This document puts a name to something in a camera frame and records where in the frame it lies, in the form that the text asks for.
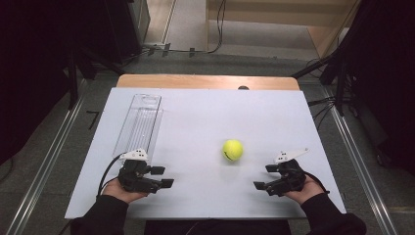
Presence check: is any black floor cable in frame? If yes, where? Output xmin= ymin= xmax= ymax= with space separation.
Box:
xmin=142 ymin=0 xmax=228 ymax=55

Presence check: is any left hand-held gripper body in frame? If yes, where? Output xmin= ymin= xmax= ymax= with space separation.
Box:
xmin=116 ymin=148 xmax=163 ymax=194

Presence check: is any clear plastic container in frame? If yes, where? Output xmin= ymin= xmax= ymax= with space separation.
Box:
xmin=112 ymin=93 xmax=164 ymax=161

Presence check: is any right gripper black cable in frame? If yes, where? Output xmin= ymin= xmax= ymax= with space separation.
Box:
xmin=303 ymin=171 xmax=331 ymax=195

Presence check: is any metal floor rail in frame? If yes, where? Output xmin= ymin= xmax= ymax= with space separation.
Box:
xmin=4 ymin=77 xmax=89 ymax=235
xmin=320 ymin=85 xmax=399 ymax=235

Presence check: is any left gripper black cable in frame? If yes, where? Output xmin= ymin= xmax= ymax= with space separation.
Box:
xmin=96 ymin=152 xmax=127 ymax=197

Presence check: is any black metal stand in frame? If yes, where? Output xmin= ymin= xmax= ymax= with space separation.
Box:
xmin=66 ymin=48 xmax=125 ymax=111
xmin=291 ymin=48 xmax=347 ymax=118

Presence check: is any person's right hand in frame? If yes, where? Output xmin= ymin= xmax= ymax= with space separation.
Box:
xmin=283 ymin=173 xmax=326 ymax=206

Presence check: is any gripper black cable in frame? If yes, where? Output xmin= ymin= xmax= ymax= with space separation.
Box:
xmin=303 ymin=171 xmax=331 ymax=195
xmin=96 ymin=152 xmax=127 ymax=197

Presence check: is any person's dark clothed torso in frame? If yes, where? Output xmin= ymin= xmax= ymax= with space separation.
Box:
xmin=143 ymin=218 xmax=293 ymax=235

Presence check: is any person's left hand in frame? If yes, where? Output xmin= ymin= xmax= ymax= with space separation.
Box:
xmin=102 ymin=178 xmax=150 ymax=205

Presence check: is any yellow tennis ball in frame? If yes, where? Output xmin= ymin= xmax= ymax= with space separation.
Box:
xmin=221 ymin=139 xmax=245 ymax=163

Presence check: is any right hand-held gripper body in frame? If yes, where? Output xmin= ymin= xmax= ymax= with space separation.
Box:
xmin=264 ymin=147 xmax=310 ymax=197

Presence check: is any bundle of black cables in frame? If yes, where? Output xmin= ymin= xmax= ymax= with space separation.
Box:
xmin=307 ymin=95 xmax=338 ymax=129

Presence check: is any wooden shelf unit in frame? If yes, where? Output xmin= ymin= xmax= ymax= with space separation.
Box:
xmin=205 ymin=0 xmax=362 ymax=59

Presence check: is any black curtain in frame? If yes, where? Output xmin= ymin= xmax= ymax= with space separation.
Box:
xmin=0 ymin=0 xmax=111 ymax=165
xmin=339 ymin=0 xmax=415 ymax=175

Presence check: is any black cabinet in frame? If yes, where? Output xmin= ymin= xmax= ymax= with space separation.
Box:
xmin=103 ymin=0 xmax=152 ymax=65

